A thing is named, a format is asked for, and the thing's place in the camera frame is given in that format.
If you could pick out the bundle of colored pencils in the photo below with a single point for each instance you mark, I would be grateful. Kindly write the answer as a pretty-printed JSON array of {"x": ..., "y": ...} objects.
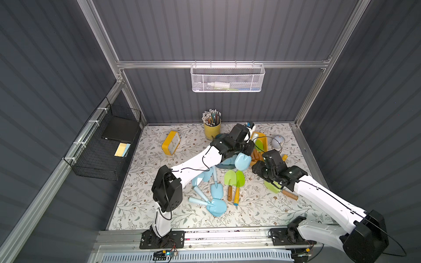
[{"x": 211, "y": 118}]

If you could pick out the white bottle in mesh basket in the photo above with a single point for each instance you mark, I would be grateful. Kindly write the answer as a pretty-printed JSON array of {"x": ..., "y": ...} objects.
[{"x": 218, "y": 85}]

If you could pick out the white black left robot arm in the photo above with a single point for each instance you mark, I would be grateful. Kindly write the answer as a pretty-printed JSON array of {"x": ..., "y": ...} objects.
[{"x": 168, "y": 186}]

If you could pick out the yellow pencil cup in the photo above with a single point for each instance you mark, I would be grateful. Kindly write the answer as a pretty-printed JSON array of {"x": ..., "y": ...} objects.
[{"x": 211, "y": 131}]

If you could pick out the white mesh wall basket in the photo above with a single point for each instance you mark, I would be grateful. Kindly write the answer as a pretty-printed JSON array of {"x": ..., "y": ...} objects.
[{"x": 243, "y": 77}]

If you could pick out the yellow storage box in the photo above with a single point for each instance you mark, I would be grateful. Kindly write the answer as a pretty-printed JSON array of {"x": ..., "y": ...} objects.
[{"x": 258, "y": 156}]

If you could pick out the green shovel wooden handle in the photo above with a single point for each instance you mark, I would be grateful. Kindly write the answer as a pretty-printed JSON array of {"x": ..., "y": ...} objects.
[
  {"x": 259, "y": 145},
  {"x": 277, "y": 188}
]

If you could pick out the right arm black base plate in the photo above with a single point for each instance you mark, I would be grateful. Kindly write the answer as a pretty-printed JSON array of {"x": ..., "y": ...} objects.
[{"x": 286, "y": 236}]

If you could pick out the light blue shovel front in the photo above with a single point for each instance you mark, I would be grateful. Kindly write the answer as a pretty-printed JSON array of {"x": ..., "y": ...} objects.
[{"x": 216, "y": 207}]

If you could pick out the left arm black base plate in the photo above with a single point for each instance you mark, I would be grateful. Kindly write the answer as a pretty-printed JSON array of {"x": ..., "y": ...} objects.
[{"x": 150, "y": 240}]

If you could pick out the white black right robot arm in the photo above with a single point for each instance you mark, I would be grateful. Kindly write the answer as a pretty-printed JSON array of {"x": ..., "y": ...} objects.
[{"x": 361, "y": 235}]

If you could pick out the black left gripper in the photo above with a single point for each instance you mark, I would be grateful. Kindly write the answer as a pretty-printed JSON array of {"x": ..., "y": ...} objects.
[{"x": 245, "y": 146}]

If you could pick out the small green circuit board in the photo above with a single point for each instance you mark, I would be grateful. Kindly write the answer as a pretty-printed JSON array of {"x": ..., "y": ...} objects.
[{"x": 164, "y": 255}]

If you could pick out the yellow sticky note pad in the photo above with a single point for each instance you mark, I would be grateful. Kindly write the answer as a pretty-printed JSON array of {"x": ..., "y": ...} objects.
[{"x": 122, "y": 150}]

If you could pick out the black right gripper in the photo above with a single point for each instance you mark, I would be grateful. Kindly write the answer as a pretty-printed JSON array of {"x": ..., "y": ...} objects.
[{"x": 263, "y": 169}]

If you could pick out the teal storage box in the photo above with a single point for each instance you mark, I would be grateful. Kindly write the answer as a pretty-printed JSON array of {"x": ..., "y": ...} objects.
[{"x": 226, "y": 164}]

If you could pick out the black notebook in basket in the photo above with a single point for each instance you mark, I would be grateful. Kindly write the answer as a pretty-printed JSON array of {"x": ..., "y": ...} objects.
[{"x": 121, "y": 129}]

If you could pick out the black wire wall basket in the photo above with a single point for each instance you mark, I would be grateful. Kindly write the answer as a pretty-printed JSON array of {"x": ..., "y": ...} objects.
[{"x": 94, "y": 156}]

